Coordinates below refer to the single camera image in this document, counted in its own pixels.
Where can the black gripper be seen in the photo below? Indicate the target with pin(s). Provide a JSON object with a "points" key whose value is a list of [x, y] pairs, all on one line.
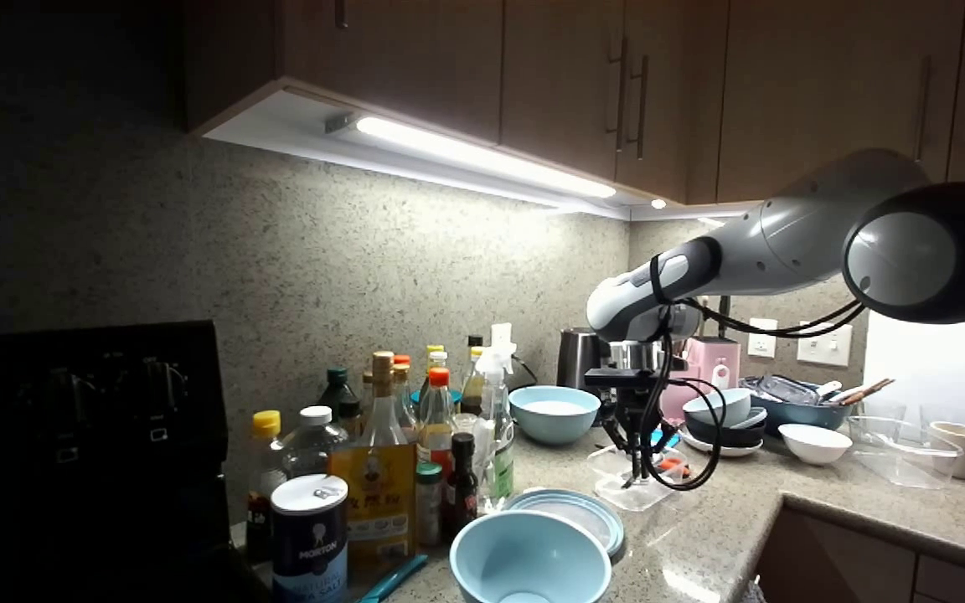
{"points": [[637, 372]]}

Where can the gray Franka robot arm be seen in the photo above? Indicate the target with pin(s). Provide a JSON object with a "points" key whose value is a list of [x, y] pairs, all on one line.
{"points": [[773, 244]]}

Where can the clear plastic bowl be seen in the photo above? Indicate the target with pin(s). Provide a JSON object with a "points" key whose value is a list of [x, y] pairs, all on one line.
{"points": [[616, 489]]}

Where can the light blue bowl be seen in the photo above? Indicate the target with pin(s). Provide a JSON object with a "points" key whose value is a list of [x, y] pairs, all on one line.
{"points": [[554, 412], [528, 557]]}

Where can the small white bowl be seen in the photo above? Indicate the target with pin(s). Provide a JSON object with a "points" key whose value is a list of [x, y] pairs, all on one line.
{"points": [[816, 444]]}

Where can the large clear glass bowl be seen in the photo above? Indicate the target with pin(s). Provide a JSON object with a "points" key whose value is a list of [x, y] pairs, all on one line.
{"points": [[896, 452]]}

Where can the light blue plate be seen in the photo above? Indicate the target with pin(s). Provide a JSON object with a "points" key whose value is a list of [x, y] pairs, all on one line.
{"points": [[583, 511]]}

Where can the dark electric kettle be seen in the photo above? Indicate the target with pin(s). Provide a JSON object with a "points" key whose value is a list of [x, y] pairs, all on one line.
{"points": [[571, 357]]}

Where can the stack of blue bowls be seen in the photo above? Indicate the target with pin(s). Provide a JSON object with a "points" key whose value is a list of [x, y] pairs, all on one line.
{"points": [[735, 421]]}

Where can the pink small appliance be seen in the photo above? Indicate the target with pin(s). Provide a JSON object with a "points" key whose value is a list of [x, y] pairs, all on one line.
{"points": [[715, 362]]}

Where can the clear spray bottle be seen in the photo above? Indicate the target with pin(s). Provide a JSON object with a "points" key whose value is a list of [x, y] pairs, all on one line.
{"points": [[497, 412]]}

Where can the black-capped tall bottle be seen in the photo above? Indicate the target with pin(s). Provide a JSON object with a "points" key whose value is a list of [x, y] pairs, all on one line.
{"points": [[473, 372]]}

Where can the dark blue dish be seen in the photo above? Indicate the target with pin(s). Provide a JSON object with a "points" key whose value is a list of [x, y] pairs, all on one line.
{"points": [[804, 402]]}

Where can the small dark glass bottle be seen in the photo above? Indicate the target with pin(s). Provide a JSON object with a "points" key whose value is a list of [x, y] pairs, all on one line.
{"points": [[460, 487]]}

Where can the orange-capped sauce bottle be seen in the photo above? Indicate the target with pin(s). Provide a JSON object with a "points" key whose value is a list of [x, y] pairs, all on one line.
{"points": [[437, 421]]}

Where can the small yellow-capped bottle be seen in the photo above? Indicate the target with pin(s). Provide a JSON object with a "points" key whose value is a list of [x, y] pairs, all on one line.
{"points": [[437, 359]]}

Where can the small green-lidded jar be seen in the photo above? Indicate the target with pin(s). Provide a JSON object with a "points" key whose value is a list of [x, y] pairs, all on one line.
{"points": [[428, 505]]}

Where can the red-capped bottle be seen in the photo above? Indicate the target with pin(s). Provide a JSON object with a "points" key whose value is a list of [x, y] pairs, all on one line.
{"points": [[402, 385]]}

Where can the wooden utensil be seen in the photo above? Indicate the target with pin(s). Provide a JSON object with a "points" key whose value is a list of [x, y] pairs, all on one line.
{"points": [[866, 389]]}

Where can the large amber yellow-label bottle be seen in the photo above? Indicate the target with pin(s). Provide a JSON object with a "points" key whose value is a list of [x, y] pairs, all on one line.
{"points": [[376, 489]]}

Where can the wooden lower cabinet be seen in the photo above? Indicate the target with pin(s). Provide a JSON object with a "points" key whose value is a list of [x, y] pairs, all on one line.
{"points": [[871, 557]]}

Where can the wooden cabinet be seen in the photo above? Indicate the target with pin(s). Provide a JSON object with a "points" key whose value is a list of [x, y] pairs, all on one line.
{"points": [[871, 557], [449, 56]]}

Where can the green-capped dark bottle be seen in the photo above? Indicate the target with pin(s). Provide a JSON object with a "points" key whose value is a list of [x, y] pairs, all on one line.
{"points": [[336, 396]]}

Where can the white cutting board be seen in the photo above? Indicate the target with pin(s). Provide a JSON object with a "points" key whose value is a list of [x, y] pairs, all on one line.
{"points": [[940, 370]]}

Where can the white-capped clear bottle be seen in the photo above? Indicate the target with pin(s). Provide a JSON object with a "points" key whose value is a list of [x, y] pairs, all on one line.
{"points": [[312, 439]]}

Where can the under-cabinet light strip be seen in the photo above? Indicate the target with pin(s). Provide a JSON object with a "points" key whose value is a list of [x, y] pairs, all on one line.
{"points": [[471, 155]]}

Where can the dark canister with white lid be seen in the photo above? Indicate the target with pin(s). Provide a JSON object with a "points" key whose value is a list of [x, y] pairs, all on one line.
{"points": [[309, 536]]}

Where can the yellow-capped sauce bottle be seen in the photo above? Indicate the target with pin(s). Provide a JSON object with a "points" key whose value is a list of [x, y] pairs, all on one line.
{"points": [[267, 470]]}

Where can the wooden upper cabinet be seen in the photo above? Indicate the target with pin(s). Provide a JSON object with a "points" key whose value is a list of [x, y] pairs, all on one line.
{"points": [[449, 56]]}

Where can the black countertop appliance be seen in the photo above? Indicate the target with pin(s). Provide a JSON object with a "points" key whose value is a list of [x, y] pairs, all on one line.
{"points": [[83, 456]]}

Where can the white wall switch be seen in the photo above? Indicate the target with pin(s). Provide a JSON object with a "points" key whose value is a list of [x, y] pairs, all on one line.
{"points": [[762, 344]]}

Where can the white wall outlet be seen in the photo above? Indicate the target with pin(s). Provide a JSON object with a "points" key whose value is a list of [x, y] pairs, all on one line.
{"points": [[826, 351]]}

